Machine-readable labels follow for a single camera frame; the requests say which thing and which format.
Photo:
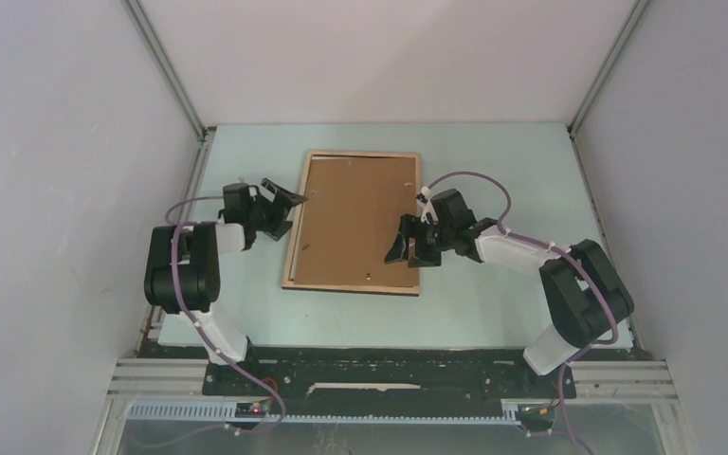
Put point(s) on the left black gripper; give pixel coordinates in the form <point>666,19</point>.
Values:
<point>282,204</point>

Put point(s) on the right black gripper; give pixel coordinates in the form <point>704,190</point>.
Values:
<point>412,227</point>

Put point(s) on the brown backing board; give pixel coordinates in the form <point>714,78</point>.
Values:
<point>351,220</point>

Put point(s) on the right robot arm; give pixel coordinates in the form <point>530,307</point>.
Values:
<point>585,296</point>

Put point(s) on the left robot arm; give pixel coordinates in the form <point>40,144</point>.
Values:
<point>182,275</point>

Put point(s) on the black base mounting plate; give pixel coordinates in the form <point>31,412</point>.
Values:
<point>388,383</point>

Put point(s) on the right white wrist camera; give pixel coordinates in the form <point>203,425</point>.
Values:
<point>426,210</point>

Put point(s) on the left corner aluminium post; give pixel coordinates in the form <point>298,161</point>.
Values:
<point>141,19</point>

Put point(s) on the corner aluminium post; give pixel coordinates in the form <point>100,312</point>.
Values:
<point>141,19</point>
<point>614,55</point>

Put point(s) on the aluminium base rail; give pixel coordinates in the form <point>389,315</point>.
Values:
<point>171,389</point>

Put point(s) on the right corner aluminium post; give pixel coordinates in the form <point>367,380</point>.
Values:
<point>614,55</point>

